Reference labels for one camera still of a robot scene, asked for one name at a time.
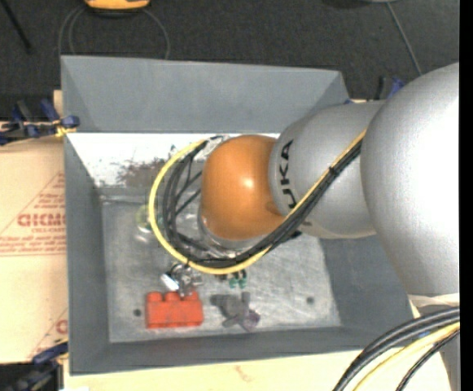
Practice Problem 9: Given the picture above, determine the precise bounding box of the orange-red toy brick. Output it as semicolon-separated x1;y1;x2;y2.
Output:
144;290;205;330

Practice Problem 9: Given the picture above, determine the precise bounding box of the grey and purple toy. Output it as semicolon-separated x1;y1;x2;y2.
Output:
210;292;261;332

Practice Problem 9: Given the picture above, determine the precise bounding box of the clear glass thing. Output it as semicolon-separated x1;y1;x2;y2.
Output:
134;203;156;242

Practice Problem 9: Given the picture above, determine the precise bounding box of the grey metal bin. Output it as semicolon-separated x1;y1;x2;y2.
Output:
59;55;417;374

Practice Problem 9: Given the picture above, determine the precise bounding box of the brown cardboard board, red print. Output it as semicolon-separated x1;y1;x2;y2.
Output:
0;131;70;367

